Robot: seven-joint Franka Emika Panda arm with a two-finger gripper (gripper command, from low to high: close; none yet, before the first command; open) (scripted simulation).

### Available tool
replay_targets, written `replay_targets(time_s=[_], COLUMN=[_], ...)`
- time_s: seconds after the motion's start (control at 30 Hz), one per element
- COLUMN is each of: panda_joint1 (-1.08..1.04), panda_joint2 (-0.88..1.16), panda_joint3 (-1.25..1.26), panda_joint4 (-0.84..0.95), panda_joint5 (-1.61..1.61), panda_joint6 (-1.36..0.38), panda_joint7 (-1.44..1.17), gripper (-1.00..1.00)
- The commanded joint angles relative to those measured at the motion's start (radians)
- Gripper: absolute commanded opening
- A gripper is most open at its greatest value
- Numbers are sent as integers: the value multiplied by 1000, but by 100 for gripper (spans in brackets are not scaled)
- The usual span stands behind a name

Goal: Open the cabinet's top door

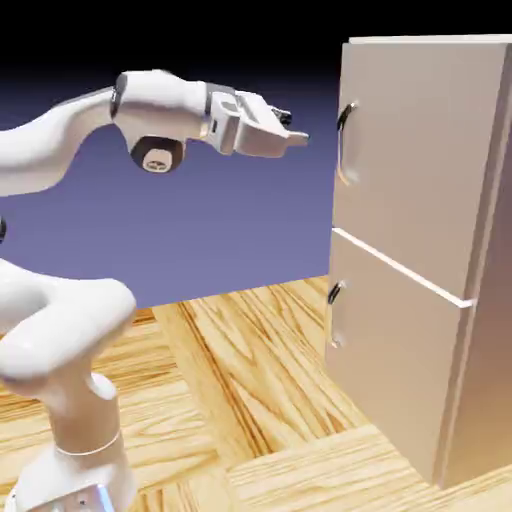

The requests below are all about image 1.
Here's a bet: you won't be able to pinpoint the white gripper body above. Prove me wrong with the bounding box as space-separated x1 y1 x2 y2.
232 90 291 158

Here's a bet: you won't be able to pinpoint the short curved metal handle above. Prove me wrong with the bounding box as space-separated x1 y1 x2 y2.
326 279 347 350

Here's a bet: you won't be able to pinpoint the tall beige cabinet door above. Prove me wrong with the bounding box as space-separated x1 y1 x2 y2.
331 42 508 301

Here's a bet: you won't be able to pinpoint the short beige cabinet door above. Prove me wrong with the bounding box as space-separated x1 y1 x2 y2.
324 231 468 486

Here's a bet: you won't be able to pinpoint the beige cabinet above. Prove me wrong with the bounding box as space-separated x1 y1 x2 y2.
324 34 512 491

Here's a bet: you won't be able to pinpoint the long curved metal handle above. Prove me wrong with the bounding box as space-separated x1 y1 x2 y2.
335 101 359 187

